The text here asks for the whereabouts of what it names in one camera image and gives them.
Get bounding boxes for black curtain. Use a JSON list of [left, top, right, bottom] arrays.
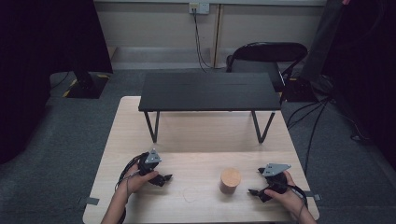
[[0, 0, 114, 165], [300, 0, 396, 171]]

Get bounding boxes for black folding chair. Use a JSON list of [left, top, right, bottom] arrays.
[[225, 41, 309, 104]]

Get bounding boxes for hand-held gripper cable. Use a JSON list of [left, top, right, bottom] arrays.
[[114, 151, 149, 224], [285, 184, 310, 224]]

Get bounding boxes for white wall socket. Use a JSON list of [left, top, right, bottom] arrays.
[[188, 2, 210, 15]]

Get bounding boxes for black floor cable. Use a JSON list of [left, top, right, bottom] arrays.
[[286, 96, 334, 176]]

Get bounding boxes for black stand base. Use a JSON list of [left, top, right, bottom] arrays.
[[63, 72, 110, 100]]

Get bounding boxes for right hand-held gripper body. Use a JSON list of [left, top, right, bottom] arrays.
[[257, 162, 292, 200]]

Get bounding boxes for person's right hand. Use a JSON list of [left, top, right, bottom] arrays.
[[263, 170, 305, 217]]

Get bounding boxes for grey tape strip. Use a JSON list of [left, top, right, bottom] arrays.
[[78, 196, 101, 206], [303, 190, 322, 202]]

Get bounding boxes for right hand-held gripper cable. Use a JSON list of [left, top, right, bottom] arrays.
[[285, 184, 310, 224]]

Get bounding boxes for black wall cable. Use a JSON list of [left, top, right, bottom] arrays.
[[191, 8, 225, 74]]

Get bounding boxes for person's left hand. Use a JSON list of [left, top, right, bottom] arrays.
[[122, 162, 160, 196]]

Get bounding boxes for black shelf riser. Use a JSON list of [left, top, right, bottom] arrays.
[[137, 72, 282, 145]]

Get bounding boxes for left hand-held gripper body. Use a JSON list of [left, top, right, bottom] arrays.
[[136, 148, 163, 183]]

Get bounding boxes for wooden cylinder block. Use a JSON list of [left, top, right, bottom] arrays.
[[219, 167, 243, 195]]

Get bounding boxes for black floor box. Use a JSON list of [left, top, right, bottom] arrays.
[[281, 77, 320, 104]]

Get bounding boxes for left hand-held gripper cable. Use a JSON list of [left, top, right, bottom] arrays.
[[114, 151, 149, 224]]

